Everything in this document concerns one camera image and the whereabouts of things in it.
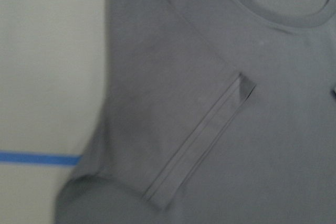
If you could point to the brown t-shirt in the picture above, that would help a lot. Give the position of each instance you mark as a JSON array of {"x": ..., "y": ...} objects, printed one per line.
[{"x": 216, "y": 111}]

